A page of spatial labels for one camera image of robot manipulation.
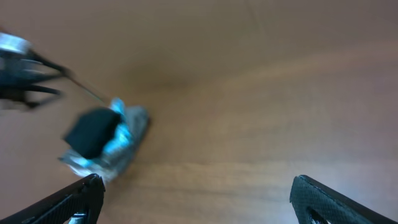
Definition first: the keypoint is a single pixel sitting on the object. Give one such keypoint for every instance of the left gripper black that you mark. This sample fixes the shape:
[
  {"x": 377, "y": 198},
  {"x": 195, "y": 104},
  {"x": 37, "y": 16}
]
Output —
[{"x": 17, "y": 81}]

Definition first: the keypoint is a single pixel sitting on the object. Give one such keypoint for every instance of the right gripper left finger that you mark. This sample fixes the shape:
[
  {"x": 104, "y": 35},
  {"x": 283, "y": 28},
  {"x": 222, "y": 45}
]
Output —
[{"x": 80, "y": 202}]

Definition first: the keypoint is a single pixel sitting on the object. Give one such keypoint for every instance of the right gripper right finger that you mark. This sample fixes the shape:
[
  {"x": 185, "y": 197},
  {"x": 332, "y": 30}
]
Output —
[{"x": 314, "y": 202}]

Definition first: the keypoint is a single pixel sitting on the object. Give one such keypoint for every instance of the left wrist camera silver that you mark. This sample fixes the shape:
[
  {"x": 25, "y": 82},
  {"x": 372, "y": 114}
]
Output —
[{"x": 14, "y": 45}]

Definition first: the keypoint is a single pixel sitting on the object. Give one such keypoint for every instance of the grey folded garment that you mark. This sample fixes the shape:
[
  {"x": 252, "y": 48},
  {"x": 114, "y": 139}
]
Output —
[{"x": 133, "y": 137}]

